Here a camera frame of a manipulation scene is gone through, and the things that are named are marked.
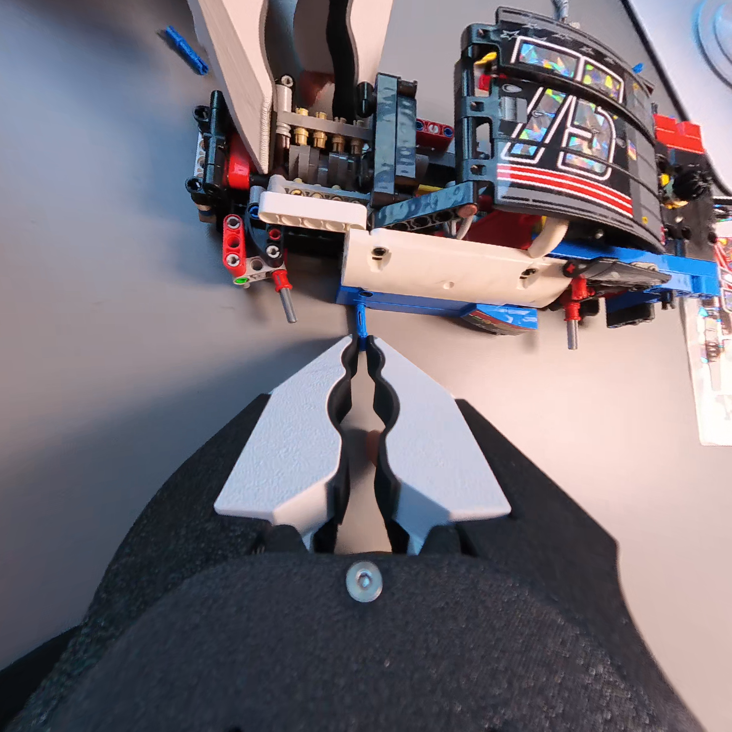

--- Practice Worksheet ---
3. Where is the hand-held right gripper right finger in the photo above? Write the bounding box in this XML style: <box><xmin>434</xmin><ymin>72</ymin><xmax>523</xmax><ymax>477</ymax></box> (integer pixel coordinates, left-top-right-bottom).
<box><xmin>365</xmin><ymin>335</ymin><xmax>512</xmax><ymax>555</ymax></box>

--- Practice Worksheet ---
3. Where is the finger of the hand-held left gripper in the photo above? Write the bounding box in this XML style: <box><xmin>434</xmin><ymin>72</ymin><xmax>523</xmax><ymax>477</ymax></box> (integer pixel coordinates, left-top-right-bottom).
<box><xmin>188</xmin><ymin>0</ymin><xmax>276</xmax><ymax>175</ymax></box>
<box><xmin>326</xmin><ymin>0</ymin><xmax>395</xmax><ymax>116</ymax></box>

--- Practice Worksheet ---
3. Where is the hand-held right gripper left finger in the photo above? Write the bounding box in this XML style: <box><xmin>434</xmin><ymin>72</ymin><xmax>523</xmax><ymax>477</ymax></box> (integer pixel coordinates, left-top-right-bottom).
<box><xmin>213</xmin><ymin>335</ymin><xmax>362</xmax><ymax>551</ymax></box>

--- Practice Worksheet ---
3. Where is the lego car model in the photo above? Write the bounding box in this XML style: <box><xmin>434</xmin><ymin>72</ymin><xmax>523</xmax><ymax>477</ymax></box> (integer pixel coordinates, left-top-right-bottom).
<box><xmin>185</xmin><ymin>6</ymin><xmax>722</xmax><ymax>351</ymax></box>

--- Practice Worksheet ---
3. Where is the person's left hand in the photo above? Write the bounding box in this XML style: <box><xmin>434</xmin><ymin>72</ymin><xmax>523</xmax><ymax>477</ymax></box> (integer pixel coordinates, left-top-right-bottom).
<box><xmin>299</xmin><ymin>70</ymin><xmax>337</xmax><ymax>105</ymax></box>

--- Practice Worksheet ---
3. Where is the holographic sticker sheet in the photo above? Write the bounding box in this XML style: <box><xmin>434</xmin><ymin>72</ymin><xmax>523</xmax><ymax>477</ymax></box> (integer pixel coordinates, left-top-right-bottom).
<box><xmin>681</xmin><ymin>234</ymin><xmax>732</xmax><ymax>447</ymax></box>

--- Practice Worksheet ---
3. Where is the white book stand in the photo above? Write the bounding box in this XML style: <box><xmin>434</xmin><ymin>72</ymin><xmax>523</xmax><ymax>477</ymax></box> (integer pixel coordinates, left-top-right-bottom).
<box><xmin>622</xmin><ymin>0</ymin><xmax>732</xmax><ymax>195</ymax></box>

